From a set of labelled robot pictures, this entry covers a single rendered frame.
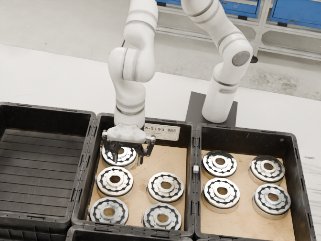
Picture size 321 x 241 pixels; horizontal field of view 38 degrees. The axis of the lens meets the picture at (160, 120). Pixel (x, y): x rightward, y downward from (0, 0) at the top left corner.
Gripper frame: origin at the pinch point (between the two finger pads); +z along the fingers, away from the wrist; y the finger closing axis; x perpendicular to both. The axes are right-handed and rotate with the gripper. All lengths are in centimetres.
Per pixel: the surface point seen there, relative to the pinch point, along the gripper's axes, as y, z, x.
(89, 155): 10.8, 2.7, -2.1
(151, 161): -6.2, 12.8, -11.3
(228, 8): -44, 61, -191
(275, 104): -52, 26, -59
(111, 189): 3.9, 9.7, 3.1
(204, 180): -22.2, 12.9, -6.3
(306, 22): -95, 62, -186
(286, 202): -44.9, 10.2, 0.9
